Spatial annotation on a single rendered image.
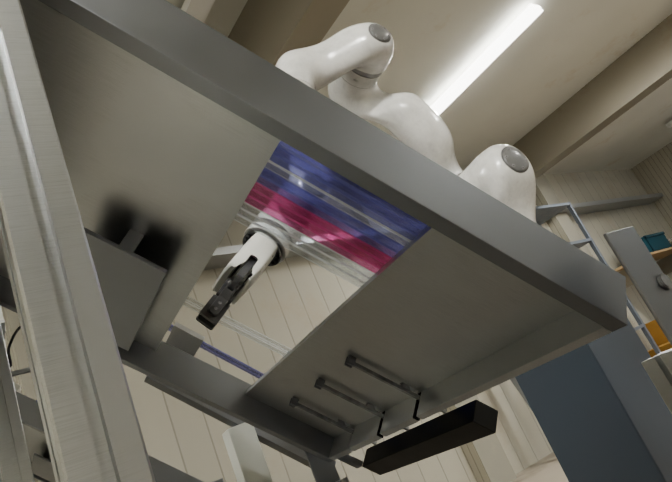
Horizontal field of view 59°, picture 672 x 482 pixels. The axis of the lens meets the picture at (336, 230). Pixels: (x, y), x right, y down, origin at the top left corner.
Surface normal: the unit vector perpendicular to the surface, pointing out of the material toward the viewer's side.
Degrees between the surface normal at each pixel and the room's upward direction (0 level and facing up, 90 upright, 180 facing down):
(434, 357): 137
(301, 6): 90
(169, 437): 90
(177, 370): 90
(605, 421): 90
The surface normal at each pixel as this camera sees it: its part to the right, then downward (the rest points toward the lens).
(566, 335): -0.86, -0.48
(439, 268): -0.28, 0.73
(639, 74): -0.76, 0.09
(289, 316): 0.52, -0.50
